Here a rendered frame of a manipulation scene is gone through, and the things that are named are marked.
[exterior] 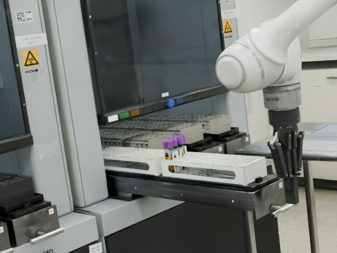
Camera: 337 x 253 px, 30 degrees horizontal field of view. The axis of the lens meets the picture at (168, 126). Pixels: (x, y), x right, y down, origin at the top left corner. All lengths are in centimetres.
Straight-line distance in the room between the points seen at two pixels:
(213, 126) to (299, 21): 100
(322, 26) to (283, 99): 337
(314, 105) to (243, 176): 265
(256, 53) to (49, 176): 75
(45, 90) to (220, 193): 56
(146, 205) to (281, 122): 60
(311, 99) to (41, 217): 281
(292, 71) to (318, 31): 340
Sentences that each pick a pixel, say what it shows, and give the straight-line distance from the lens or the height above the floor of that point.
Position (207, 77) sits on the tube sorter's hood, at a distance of 222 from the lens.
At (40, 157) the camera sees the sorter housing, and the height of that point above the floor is 92.
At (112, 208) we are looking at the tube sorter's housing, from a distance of 184.
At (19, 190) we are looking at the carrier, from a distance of 173.
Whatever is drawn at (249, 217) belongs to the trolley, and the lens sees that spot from 203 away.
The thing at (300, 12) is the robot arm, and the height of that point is 123.
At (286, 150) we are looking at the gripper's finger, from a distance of 153.
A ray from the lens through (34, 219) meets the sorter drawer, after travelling 168.
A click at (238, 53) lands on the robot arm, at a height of 116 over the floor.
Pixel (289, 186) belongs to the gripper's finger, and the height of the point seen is 82.
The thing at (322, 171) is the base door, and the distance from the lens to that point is 430.
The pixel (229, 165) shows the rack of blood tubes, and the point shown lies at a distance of 161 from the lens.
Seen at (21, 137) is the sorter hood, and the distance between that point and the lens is 171.
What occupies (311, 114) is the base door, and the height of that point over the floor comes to 52.
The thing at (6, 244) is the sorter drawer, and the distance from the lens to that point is 164.
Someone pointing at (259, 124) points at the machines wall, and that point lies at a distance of 437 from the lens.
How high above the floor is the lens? 125
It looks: 10 degrees down
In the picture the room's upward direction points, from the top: 7 degrees counter-clockwise
